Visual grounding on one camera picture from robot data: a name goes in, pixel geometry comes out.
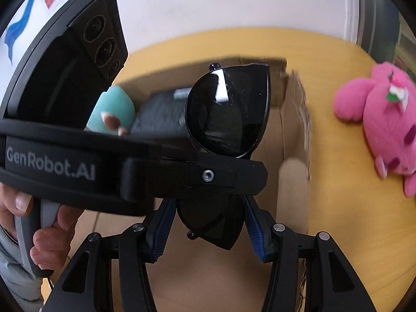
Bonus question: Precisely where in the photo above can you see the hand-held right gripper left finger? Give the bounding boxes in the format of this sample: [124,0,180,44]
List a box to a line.
[42,198,178,312]

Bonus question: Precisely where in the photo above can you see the person's left hand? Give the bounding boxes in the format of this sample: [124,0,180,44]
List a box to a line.
[0,182,86,269]

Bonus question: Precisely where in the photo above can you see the grey window frame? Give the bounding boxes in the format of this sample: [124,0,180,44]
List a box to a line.
[356,0,404,62]

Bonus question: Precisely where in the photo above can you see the wall poster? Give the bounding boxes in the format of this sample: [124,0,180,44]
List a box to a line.
[3,0,64,66]

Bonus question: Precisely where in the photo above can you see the wooden desktop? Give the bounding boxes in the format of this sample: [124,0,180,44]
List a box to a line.
[107,28,416,312]

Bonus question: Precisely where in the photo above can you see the black rectangular case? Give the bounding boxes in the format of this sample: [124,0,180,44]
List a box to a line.
[130,87,194,137]

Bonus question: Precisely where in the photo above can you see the brown cardboard box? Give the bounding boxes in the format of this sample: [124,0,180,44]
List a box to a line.
[70,55,313,312]

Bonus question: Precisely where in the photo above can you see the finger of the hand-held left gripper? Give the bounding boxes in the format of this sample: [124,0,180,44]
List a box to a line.
[120,151,269,202]

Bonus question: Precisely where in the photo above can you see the black sunglasses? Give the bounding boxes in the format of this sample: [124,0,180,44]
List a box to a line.
[175,62,271,251]

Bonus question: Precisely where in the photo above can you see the pig plush toy teal shirt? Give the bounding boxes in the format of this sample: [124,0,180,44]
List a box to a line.
[85,85,136,137]

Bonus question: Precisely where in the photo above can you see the pink plush toy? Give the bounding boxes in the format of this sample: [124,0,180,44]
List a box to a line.
[334,61,416,197]

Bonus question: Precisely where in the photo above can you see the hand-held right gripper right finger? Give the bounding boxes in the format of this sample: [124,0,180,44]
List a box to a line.
[242,195,378,312]

